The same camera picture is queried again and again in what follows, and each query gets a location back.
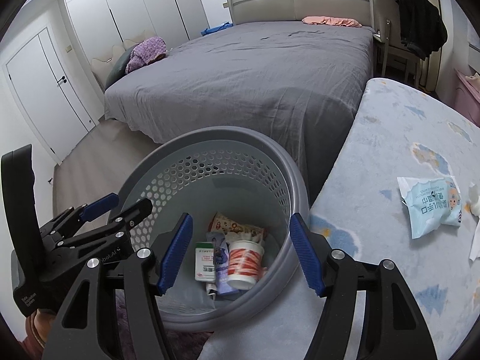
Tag green white medicine box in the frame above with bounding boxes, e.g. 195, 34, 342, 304
194, 242, 216, 283

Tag purple toothpaste box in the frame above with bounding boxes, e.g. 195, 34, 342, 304
207, 232, 239, 296

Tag red white paper cup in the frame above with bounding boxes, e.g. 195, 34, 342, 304
227, 241, 264, 291

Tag red patterned snack wrapper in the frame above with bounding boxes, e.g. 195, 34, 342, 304
209, 212, 265, 236

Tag grey perforated trash basket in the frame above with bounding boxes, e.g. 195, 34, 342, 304
118, 127, 309, 332

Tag person's left hand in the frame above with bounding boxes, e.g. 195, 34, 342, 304
21, 310, 55, 360

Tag light blue wipes packet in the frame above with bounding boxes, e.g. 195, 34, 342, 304
397, 176, 462, 240

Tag white door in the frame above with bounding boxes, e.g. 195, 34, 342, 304
6, 28, 95, 164

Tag blue patterned table blanket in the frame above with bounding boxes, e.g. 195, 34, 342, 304
310, 78, 479, 359

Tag dark green cushion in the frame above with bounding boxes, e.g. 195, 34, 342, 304
105, 46, 135, 89

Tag purple knitted blanket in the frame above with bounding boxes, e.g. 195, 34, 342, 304
125, 37, 167, 74

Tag grey bed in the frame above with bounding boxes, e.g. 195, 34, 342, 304
103, 20, 376, 159

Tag white wardrobe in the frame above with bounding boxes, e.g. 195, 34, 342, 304
64, 0, 208, 59

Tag blue cloth on bed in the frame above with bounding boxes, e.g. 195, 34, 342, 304
201, 22, 233, 37

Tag pink storage box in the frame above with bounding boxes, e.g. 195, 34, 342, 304
453, 69, 480, 126

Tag beige chair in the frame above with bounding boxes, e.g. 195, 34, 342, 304
373, 0, 422, 89

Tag pink garment on bed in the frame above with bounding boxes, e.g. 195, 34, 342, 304
302, 16, 362, 28

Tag black jacket on chair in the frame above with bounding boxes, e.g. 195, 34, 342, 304
394, 0, 448, 60

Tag beige padded headboard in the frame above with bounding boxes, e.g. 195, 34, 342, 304
222, 0, 378, 31

